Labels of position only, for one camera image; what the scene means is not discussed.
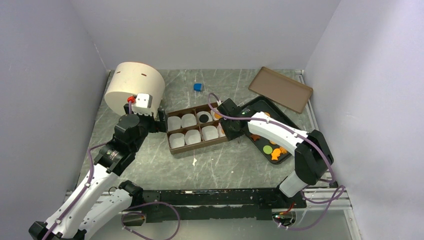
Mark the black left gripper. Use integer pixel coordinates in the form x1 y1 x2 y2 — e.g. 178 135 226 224
124 103 168 153

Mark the orange swirl cookie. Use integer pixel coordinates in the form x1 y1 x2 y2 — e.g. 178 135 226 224
212 112 222 120

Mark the brown star cookie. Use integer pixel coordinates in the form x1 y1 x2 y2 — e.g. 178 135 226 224
249 134 261 142

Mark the brown divided cookie box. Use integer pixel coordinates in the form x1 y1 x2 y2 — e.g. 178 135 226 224
165 102 229 155

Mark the black sandwich cookie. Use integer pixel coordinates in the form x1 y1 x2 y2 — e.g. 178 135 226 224
198 114 210 123

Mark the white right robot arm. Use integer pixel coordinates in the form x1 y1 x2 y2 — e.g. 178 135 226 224
217 98 334 208

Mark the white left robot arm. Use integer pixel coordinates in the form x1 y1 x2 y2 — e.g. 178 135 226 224
28 104 167 240

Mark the green round cookie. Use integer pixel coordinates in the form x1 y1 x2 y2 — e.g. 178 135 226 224
262 145 274 155

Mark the small blue cube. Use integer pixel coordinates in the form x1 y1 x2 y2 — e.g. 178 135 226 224
193 83 204 92

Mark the black cookie tray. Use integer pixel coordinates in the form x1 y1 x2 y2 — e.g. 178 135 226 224
240 96 300 165

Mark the orange fish cookie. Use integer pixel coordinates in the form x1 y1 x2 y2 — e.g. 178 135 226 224
270 148 282 161

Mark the cream cylindrical container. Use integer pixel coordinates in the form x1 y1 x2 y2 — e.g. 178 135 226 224
104 62 166 117

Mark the square orange cookie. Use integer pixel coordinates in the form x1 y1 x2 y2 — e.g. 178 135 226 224
279 146 288 154

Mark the brown box lid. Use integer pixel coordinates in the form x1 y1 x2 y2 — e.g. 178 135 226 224
248 66 313 114

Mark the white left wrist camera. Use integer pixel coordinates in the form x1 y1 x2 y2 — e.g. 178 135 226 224
127 93 153 109

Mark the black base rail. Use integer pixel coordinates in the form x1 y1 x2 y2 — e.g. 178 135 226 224
129 188 307 223

